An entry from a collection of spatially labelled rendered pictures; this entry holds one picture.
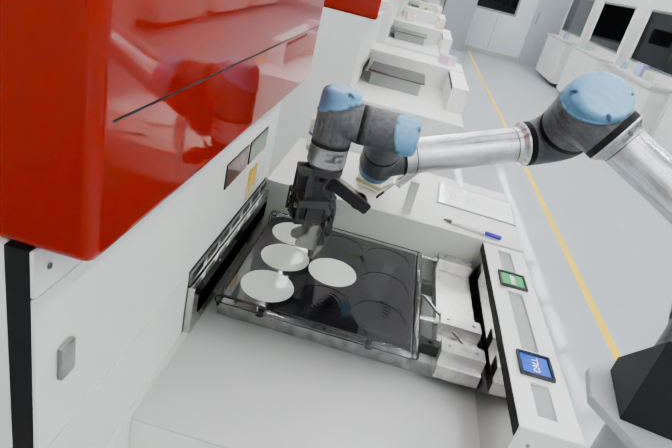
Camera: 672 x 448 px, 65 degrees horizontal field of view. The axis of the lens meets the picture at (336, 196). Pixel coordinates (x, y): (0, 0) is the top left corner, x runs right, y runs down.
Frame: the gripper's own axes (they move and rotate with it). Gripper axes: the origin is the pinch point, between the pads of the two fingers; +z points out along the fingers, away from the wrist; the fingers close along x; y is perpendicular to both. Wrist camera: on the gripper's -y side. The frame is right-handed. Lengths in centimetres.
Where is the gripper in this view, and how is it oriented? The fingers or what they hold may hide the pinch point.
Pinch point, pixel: (314, 251)
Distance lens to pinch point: 111.7
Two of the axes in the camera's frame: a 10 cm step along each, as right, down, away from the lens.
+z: -2.2, 8.8, 4.1
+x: 3.3, 4.7, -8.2
